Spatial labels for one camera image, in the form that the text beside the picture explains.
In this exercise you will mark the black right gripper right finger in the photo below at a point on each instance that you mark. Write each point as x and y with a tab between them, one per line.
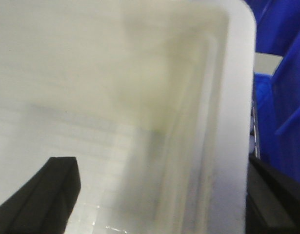
272	202

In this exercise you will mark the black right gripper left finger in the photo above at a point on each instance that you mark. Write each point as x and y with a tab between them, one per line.
45	202

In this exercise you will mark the white plastic tote box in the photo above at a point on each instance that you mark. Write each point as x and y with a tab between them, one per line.
152	98

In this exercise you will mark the blue plastic bin right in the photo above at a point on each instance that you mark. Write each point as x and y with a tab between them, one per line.
278	94

